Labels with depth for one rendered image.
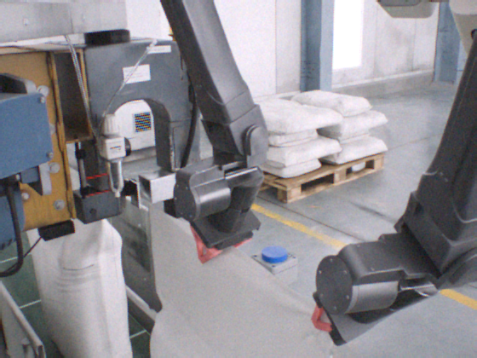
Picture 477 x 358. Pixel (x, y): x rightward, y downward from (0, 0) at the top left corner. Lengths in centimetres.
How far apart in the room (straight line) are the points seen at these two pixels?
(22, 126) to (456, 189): 49
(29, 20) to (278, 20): 596
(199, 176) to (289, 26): 614
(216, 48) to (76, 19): 30
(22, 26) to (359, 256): 53
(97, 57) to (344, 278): 64
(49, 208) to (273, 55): 577
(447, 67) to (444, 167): 907
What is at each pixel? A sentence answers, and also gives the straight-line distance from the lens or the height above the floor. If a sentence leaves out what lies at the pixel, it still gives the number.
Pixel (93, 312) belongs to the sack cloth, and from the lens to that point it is 144.
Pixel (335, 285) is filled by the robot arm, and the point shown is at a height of 115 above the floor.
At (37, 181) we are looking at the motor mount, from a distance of 77.
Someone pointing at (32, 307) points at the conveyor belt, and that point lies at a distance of 204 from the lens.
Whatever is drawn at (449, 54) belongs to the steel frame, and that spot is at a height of 51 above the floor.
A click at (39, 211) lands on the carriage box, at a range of 99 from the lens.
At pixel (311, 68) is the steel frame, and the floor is 56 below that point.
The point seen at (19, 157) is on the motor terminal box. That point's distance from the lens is 68.
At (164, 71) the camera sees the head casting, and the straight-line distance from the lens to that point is 103.
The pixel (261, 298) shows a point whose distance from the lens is 77.
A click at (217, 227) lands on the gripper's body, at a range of 77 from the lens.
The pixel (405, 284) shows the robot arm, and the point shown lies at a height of 114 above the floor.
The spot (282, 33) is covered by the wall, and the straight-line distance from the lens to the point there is 670.
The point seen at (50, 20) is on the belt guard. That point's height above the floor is 139.
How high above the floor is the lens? 140
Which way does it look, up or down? 19 degrees down
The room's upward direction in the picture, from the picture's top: 2 degrees counter-clockwise
